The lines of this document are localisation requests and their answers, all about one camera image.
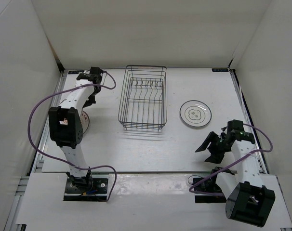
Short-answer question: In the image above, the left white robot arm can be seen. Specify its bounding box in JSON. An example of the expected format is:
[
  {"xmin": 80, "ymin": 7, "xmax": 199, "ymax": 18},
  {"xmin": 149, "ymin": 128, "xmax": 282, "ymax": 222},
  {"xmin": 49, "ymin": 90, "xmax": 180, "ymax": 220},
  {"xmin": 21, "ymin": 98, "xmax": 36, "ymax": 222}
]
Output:
[{"xmin": 48, "ymin": 68, "xmax": 103, "ymax": 193}]

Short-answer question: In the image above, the left blue table label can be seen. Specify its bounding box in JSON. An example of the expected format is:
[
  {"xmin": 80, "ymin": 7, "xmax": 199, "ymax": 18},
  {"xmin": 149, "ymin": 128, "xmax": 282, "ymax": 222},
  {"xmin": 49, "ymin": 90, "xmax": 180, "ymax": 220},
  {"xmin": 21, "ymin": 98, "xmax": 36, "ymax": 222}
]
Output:
[{"xmin": 68, "ymin": 70, "xmax": 84, "ymax": 75}]

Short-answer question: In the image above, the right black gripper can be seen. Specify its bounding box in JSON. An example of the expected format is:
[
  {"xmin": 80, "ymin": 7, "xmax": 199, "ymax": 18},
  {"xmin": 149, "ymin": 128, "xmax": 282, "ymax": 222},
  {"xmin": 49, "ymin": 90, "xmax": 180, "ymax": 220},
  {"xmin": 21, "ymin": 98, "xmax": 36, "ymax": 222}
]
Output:
[{"xmin": 195, "ymin": 131, "xmax": 232, "ymax": 164}]

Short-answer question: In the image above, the blue table label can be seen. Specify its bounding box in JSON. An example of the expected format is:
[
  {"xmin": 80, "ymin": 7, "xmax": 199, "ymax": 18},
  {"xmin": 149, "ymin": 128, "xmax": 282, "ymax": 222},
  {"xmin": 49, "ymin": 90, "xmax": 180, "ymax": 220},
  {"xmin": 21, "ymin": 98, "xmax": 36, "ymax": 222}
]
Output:
[
  {"xmin": 68, "ymin": 70, "xmax": 84, "ymax": 75},
  {"xmin": 212, "ymin": 68, "xmax": 229, "ymax": 73}
]

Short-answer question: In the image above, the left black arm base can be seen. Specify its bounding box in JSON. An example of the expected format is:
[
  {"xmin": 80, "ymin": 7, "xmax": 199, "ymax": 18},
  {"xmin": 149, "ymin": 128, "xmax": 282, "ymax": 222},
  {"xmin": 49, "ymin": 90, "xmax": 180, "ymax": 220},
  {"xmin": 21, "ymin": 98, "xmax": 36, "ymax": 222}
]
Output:
[{"xmin": 63, "ymin": 177, "xmax": 108, "ymax": 202}]

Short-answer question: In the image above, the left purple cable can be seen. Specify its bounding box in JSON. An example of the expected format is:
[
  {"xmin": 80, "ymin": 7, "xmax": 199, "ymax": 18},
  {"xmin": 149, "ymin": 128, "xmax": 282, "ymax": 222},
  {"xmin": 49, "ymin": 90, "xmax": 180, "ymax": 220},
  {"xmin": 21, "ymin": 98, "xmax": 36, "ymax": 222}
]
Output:
[{"xmin": 27, "ymin": 71, "xmax": 117, "ymax": 202}]

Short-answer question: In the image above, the green rimmed white plate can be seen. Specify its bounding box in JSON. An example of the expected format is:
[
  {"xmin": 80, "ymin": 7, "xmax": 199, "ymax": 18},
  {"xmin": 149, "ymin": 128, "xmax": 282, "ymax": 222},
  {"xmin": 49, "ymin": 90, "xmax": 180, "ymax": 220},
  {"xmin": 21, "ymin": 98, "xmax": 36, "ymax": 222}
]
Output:
[{"xmin": 179, "ymin": 100, "xmax": 212, "ymax": 128}]

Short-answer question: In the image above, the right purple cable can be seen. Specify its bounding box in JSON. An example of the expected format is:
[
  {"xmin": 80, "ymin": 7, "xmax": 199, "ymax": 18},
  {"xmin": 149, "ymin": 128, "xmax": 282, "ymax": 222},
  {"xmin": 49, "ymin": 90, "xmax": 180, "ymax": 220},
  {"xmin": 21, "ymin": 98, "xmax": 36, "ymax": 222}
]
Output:
[{"xmin": 188, "ymin": 124, "xmax": 274, "ymax": 194}]

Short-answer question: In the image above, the wire dish rack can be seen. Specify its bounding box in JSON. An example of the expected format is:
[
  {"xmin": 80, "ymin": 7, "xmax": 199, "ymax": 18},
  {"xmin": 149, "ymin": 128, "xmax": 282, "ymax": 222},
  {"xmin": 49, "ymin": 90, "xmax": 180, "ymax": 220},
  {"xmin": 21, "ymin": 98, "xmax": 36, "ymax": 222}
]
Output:
[{"xmin": 118, "ymin": 65, "xmax": 168, "ymax": 131}]

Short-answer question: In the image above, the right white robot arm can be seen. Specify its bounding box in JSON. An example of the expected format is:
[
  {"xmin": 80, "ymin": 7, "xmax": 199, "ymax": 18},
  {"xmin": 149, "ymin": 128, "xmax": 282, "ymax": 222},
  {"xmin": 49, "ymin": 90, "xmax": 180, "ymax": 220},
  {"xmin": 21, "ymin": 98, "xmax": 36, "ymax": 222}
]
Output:
[{"xmin": 189, "ymin": 130, "xmax": 276, "ymax": 227}]

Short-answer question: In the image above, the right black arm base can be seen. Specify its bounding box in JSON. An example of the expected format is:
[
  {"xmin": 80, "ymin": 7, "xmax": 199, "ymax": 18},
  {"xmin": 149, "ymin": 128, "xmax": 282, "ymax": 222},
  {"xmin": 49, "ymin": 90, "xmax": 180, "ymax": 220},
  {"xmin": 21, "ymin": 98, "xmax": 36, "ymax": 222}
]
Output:
[{"xmin": 187, "ymin": 175, "xmax": 226, "ymax": 204}]

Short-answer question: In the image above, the purple cable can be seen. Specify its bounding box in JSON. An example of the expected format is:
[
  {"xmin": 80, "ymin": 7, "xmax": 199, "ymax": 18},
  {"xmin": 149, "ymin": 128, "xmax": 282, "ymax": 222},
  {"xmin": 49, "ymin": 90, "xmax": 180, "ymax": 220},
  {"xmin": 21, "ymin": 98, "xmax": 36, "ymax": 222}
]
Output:
[
  {"xmin": 188, "ymin": 124, "xmax": 274, "ymax": 194},
  {"xmin": 27, "ymin": 71, "xmax": 117, "ymax": 202}
]

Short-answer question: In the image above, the red patterned plate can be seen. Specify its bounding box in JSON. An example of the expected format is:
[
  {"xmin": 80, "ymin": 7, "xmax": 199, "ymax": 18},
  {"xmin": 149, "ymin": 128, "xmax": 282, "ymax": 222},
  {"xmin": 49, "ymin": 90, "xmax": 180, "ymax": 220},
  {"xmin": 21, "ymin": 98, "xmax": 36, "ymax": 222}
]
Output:
[{"xmin": 80, "ymin": 111, "xmax": 90, "ymax": 133}]

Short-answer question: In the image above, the right blue table label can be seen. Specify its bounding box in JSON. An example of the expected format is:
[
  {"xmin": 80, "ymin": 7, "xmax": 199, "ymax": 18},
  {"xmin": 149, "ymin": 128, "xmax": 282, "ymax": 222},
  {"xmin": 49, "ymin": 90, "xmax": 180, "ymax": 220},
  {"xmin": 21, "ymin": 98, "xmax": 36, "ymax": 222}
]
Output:
[{"xmin": 212, "ymin": 68, "xmax": 229, "ymax": 73}]

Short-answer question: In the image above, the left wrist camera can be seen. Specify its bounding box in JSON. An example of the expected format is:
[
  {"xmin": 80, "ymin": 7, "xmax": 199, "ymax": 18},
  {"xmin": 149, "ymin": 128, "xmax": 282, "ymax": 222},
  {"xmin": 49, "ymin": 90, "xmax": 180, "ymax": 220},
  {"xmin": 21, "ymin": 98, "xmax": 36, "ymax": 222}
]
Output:
[{"xmin": 89, "ymin": 67, "xmax": 104, "ymax": 76}]

